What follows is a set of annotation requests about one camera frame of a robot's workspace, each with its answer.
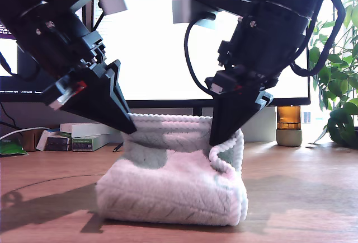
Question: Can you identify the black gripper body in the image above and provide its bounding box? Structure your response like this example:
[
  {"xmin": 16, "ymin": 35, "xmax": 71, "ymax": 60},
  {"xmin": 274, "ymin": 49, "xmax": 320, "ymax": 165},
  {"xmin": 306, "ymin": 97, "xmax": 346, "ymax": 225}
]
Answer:
[
  {"xmin": 205, "ymin": 1, "xmax": 313, "ymax": 97},
  {"xmin": 15, "ymin": 0, "xmax": 107, "ymax": 111}
]

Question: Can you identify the white fluffy tea towel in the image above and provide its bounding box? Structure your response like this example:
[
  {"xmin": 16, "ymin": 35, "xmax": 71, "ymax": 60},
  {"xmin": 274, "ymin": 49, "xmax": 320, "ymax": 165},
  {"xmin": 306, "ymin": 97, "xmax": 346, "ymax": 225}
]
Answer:
[{"xmin": 95, "ymin": 113, "xmax": 249, "ymax": 226}]

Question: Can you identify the green and white box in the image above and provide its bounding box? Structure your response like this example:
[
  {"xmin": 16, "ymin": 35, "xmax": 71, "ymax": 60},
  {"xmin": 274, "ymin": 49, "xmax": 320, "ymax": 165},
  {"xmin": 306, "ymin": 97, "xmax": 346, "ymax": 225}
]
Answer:
[{"xmin": 72, "ymin": 134, "xmax": 114, "ymax": 152}]

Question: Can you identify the black Huawei computer monitor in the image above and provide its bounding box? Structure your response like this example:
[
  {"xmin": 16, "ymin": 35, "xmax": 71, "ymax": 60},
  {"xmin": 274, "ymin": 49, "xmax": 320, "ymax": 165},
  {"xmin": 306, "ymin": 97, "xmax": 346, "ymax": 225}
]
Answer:
[{"xmin": 85, "ymin": 0, "xmax": 312, "ymax": 116}]

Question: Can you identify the amber bottle pale green base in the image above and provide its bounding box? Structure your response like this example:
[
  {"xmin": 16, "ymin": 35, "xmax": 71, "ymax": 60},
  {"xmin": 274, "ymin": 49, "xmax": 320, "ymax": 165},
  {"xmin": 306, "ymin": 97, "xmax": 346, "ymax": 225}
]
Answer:
[{"xmin": 275, "ymin": 105, "xmax": 303, "ymax": 147}]

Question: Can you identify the black monitor with dark screen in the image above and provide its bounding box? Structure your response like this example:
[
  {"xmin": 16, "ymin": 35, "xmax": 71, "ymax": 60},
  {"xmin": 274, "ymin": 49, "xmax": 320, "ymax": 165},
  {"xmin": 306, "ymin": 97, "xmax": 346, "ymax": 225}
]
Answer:
[{"xmin": 0, "ymin": 4, "xmax": 93, "ymax": 104}]

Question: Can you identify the dark small box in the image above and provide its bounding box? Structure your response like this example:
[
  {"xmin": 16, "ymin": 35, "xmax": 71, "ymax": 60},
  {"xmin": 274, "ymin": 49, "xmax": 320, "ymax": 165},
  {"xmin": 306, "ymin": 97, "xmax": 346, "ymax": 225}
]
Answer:
[{"xmin": 46, "ymin": 136, "xmax": 72, "ymax": 151}]

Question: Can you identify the small white box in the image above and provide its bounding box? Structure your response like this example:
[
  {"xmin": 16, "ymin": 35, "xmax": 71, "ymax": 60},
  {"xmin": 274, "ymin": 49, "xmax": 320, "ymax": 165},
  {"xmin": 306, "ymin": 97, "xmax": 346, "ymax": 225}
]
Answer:
[{"xmin": 36, "ymin": 129, "xmax": 61, "ymax": 152}]

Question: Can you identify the brown wooden block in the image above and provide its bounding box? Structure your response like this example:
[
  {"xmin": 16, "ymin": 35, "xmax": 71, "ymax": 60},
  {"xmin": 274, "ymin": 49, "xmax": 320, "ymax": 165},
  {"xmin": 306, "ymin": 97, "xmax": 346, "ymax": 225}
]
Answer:
[{"xmin": 21, "ymin": 129, "xmax": 43, "ymax": 152}]

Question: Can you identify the green leafy potted plant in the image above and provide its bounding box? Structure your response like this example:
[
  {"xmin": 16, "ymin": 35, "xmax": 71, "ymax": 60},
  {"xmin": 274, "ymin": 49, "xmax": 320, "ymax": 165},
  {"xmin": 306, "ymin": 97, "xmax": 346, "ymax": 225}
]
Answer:
[{"xmin": 309, "ymin": 0, "xmax": 358, "ymax": 150}]

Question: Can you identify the green plastic packet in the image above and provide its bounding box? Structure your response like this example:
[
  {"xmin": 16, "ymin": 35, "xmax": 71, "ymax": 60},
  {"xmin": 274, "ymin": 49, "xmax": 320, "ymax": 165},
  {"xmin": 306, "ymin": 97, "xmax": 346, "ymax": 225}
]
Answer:
[{"xmin": 0, "ymin": 138, "xmax": 29, "ymax": 156}]

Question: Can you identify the white cable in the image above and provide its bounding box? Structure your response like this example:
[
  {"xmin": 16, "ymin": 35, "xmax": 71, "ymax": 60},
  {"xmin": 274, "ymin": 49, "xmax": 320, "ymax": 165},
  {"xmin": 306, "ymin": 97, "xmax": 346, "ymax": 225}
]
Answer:
[{"xmin": 0, "ymin": 127, "xmax": 48, "ymax": 142}]

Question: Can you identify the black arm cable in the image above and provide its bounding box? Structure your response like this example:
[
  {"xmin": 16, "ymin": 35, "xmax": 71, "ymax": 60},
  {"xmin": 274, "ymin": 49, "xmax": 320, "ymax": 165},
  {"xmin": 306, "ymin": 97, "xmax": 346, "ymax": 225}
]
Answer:
[{"xmin": 290, "ymin": 0, "xmax": 347, "ymax": 77}]

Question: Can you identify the thin black cable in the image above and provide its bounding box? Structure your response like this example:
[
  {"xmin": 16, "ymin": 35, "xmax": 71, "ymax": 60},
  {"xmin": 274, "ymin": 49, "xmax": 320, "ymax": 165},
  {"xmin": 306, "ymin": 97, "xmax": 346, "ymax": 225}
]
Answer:
[{"xmin": 0, "ymin": 102, "xmax": 18, "ymax": 130}]

